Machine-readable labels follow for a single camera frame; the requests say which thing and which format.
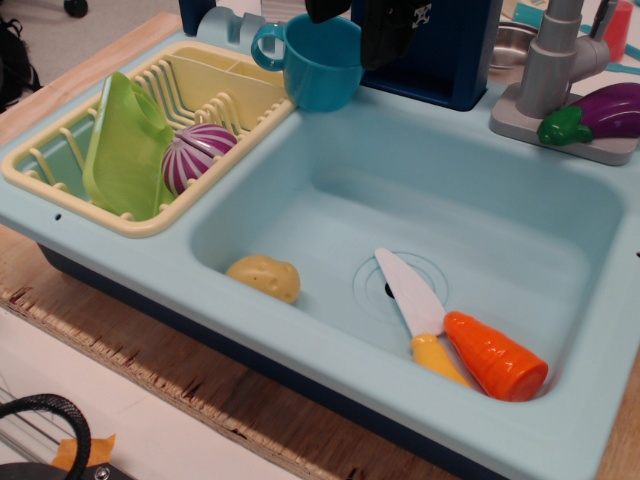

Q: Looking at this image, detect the black backpack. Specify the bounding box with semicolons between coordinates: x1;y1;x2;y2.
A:
1;19;42;113

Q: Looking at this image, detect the black braided cable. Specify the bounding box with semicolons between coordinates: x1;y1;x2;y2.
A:
0;393;93;473

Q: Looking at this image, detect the lime green toy plate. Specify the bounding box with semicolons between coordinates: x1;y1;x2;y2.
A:
83;72;175;221

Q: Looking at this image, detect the cream yellow drying rack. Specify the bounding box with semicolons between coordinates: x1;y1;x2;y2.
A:
1;42;295;238

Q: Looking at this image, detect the dark blue sink backsplash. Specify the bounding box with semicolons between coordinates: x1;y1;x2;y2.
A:
178;0;503;113

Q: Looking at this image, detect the red plastic cup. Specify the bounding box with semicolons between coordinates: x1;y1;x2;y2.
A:
604;1;633;62

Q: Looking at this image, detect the teal plastic utensil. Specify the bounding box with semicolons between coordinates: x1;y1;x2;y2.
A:
606;62;640;75

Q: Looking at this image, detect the light blue toy sink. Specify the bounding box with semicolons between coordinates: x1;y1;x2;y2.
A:
1;7;639;479

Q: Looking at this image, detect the orange toy carrot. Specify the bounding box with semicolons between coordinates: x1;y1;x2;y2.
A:
443;311;549;402

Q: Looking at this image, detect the yellow toy potato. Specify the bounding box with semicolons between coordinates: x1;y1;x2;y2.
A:
226;254;301;304

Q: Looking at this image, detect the white toy knife yellow handle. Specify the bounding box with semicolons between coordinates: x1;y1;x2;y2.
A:
374;248;471;388

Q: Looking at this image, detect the purple striped toy onion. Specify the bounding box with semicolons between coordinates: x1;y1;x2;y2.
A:
161;123;237;196

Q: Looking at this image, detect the grey toy faucet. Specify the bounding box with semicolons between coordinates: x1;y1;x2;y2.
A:
489;1;639;166

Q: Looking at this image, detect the purple toy eggplant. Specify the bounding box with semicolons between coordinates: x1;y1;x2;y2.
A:
537;82;639;146

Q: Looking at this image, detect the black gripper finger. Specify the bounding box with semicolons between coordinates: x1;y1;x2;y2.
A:
305;0;352;23
361;0;432;69

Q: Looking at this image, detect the teal plastic toy cup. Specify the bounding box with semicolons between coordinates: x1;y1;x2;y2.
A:
251;14;364;112

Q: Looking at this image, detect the stainless steel bowl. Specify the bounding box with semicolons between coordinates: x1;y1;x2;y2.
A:
490;21;538;70

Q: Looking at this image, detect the black chair caster wheel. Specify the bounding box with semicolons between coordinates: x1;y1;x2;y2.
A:
63;0;88;18

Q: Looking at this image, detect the orange tape piece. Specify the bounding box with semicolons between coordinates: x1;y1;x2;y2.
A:
51;433;117;472

